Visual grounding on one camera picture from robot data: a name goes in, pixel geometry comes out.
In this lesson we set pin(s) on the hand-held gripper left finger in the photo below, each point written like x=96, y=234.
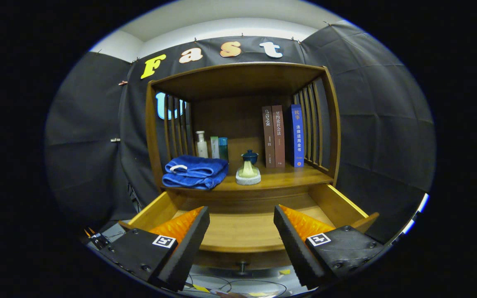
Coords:
x=182, y=255

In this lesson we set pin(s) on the wooden countertop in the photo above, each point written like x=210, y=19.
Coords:
x=288, y=176

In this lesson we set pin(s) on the teal bottle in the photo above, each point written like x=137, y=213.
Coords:
x=223, y=149

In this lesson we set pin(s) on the blue book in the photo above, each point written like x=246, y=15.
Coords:
x=297, y=134

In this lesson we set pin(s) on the black backdrop cloth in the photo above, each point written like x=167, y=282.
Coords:
x=379, y=124

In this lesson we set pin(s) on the blue lidded teacup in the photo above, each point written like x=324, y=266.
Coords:
x=250, y=157

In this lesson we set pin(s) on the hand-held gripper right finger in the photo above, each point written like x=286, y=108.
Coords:
x=294, y=247

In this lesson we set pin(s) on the wooden cabinet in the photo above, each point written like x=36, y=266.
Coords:
x=238, y=116

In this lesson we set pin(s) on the white pump bottle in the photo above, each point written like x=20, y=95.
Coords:
x=201, y=147

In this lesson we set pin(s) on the wooden drawer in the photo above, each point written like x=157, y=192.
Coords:
x=242, y=231

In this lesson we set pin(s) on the blue folded towel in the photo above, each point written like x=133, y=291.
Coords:
x=197, y=174

